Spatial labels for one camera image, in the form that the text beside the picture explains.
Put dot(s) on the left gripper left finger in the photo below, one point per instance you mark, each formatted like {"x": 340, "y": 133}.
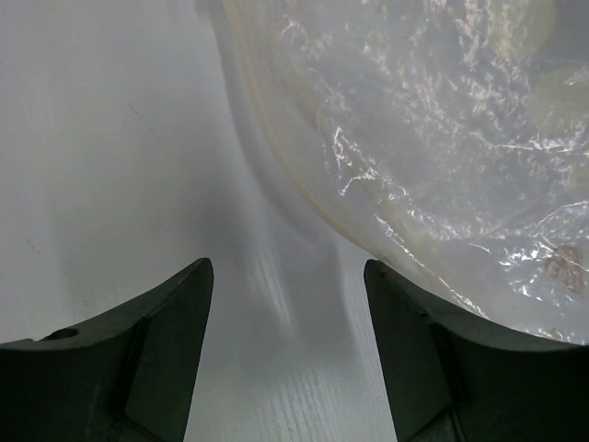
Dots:
{"x": 127, "y": 374}

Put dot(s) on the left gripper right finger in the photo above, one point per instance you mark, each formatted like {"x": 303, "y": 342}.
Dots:
{"x": 451, "y": 375}

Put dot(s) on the clear zip top bag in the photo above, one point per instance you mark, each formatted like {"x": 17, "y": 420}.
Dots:
{"x": 447, "y": 138}

